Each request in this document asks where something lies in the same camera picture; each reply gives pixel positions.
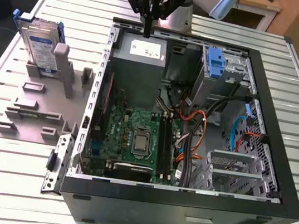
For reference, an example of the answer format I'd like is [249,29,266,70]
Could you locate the hard disk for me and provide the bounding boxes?
[4,8,70,78]

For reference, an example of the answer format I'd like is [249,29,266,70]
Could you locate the metal disk bay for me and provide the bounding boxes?
[201,147,276,199]

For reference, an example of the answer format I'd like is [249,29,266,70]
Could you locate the grey power supply unit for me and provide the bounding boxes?
[102,29,170,113]

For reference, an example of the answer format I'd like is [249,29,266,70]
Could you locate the blue plastic drive latch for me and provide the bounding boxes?
[204,45,229,80]

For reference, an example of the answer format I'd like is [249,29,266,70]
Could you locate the metal optical drive cage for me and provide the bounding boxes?
[188,43,262,119]

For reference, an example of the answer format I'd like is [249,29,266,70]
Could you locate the green motherboard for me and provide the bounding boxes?
[84,100,192,188]

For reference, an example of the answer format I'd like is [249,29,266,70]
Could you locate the CPU socket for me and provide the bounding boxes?
[128,125,157,163]

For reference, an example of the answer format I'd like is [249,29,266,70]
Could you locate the silver CPU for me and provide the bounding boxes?
[132,135,151,155]

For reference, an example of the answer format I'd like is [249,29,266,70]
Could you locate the black RAM slot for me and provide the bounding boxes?
[151,111,175,180]

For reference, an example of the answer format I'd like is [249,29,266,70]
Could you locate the grey parts rack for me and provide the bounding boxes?
[0,35,99,150]

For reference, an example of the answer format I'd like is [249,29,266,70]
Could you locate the blue expansion slot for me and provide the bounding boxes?
[89,139,104,158]

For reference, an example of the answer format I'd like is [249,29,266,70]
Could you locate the black graphics card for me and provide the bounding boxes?
[102,159,155,185]

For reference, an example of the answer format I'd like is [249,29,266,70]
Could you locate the black PC case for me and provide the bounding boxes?
[55,12,299,224]

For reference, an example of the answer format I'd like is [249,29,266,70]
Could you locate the thin red wire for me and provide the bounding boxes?
[94,70,116,134]

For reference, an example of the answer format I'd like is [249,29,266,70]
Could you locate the yellow black power wires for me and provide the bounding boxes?
[153,95,179,116]

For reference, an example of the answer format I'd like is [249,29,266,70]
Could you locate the orange power wire bundle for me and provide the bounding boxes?
[175,85,214,144]
[174,147,205,169]

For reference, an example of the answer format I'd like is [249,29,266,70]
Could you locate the wooden desk white frame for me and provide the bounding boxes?
[232,0,285,33]

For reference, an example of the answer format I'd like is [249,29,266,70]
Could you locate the blue wire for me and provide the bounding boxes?
[228,101,258,155]

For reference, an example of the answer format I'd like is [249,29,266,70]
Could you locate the black cable bundle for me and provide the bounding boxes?
[178,87,254,195]

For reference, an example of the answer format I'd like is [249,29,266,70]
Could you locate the metal slot retainer bracket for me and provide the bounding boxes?
[40,130,77,197]

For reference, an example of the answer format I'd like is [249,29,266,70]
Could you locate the black blue bracket latch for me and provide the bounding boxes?
[46,149,59,172]

